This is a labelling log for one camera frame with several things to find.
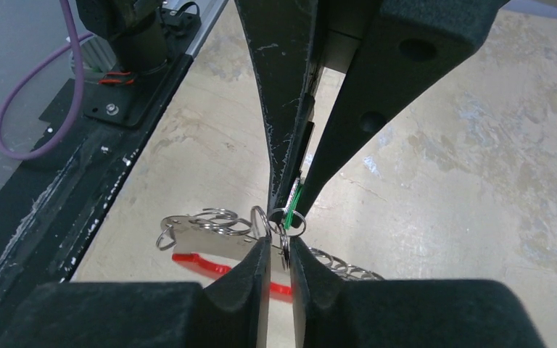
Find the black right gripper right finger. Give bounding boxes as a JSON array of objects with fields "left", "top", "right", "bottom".
[{"left": 290, "top": 238, "right": 544, "bottom": 347}]

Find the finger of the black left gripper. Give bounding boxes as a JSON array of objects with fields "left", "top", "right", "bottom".
[
  {"left": 236, "top": 1, "right": 328, "bottom": 210},
  {"left": 297, "top": 1, "right": 505, "bottom": 215}
]

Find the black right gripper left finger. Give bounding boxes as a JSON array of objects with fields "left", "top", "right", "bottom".
[{"left": 0, "top": 237, "right": 271, "bottom": 347}]

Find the steel key organizer red handle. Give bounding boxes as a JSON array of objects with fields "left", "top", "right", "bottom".
[{"left": 155, "top": 205, "right": 385, "bottom": 305}]

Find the green key tag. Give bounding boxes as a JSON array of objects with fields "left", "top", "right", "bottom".
[{"left": 281, "top": 177, "right": 302, "bottom": 230}]

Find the aluminium frame rail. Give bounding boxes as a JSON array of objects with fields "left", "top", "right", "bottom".
[{"left": 186, "top": 0, "right": 228, "bottom": 59}]

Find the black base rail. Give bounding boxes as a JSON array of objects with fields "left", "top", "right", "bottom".
[{"left": 0, "top": 54, "right": 193, "bottom": 336}]

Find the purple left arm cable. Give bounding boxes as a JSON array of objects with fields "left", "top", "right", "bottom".
[{"left": 0, "top": 0, "right": 96, "bottom": 161}]

